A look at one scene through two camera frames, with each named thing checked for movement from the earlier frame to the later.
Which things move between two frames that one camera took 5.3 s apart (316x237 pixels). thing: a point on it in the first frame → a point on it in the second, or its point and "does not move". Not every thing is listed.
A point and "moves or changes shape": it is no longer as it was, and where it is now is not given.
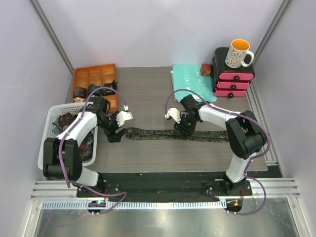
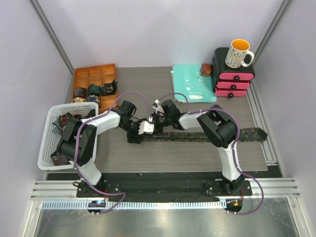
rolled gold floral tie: x=78 y=99 does not move
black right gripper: x=181 y=128 → x=157 y=129
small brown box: x=206 y=70 does not move
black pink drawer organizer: x=228 y=82 does not move
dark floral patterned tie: x=144 y=134 moves or changes shape
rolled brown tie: x=80 y=92 does not move
